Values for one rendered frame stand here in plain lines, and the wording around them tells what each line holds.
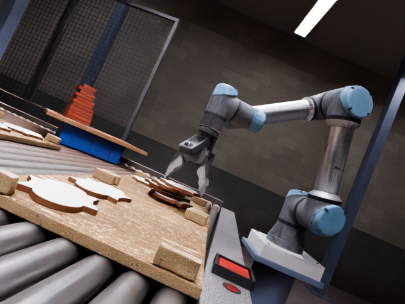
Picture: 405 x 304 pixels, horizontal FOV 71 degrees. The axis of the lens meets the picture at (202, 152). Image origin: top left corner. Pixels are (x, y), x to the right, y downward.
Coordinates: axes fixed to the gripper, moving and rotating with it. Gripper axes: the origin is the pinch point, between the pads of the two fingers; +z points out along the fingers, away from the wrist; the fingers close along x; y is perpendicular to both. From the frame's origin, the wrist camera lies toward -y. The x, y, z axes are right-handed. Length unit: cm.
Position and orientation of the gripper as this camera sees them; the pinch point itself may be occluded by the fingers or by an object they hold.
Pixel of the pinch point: (181, 187)
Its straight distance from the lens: 89.3
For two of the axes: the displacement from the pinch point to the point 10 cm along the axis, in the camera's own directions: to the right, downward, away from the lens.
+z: -4.0, 9.1, -0.6
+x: -8.6, -3.5, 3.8
